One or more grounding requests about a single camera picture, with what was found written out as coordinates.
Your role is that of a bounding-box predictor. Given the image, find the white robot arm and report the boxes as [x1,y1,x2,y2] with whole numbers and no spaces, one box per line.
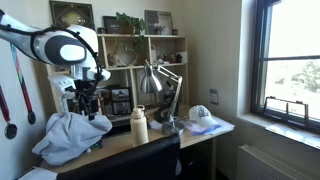
[0,11,111,120]

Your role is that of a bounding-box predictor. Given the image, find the black metal window stand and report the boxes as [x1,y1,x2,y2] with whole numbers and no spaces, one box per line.
[262,96,310,128]

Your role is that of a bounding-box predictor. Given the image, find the wooden shelf unit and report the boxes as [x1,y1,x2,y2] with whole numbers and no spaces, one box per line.
[44,33,190,124]

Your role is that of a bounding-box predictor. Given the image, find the black microscope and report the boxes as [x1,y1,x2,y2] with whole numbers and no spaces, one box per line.
[153,82,175,122]

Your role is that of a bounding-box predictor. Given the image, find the black window frame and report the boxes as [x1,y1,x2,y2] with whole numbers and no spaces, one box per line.
[250,0,320,133]

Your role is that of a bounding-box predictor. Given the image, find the light grey sweater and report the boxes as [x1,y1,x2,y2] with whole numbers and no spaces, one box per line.
[32,112,112,166]

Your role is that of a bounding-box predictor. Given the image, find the white radiator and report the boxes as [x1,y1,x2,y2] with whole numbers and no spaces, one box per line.
[236,144,319,180]

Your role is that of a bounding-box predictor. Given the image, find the medal with red ribbon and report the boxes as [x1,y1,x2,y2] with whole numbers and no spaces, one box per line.
[0,86,18,139]

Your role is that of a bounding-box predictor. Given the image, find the colourful knitted toy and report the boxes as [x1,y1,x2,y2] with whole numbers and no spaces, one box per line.
[86,139,104,153]

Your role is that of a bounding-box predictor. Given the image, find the small black framed sign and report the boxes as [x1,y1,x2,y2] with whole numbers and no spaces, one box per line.
[103,16,121,34]

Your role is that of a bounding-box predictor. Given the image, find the green potted plant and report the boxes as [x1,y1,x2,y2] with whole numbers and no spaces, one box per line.
[116,12,146,49]

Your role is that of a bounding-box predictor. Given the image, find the dark framed poster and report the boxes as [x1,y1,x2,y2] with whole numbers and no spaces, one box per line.
[49,0,95,30]

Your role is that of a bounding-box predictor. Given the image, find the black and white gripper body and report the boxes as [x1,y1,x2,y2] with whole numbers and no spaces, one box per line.
[48,74,98,114]

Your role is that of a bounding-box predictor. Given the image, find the black office chair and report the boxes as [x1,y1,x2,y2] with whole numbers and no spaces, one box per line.
[56,134,180,180]

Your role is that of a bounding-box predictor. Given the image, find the black double photo frame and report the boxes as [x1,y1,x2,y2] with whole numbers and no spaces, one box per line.
[111,87,132,115]

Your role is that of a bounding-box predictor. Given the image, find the papers under cap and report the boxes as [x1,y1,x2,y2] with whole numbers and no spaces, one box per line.
[182,116,234,136]

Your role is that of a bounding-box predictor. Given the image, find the white paper at corner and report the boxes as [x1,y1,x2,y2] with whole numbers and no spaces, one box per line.
[14,167,57,180]

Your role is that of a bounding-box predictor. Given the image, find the silver desk lamp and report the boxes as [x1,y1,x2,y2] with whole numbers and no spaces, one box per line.
[140,62,184,136]

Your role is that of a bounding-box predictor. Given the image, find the grey framed picture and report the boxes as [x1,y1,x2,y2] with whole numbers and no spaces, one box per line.
[144,10,173,35]

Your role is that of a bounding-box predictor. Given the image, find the white baseball cap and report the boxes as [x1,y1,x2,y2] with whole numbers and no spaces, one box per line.
[189,105,220,130]

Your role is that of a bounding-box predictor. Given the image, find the medal with colourful ribbon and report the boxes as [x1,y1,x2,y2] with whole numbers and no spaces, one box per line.
[10,44,36,125]

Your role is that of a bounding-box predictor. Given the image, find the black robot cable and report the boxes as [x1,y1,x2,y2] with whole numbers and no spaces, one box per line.
[0,23,103,101]

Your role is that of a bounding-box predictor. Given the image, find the cream water bottle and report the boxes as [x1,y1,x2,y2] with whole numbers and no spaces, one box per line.
[130,105,149,147]

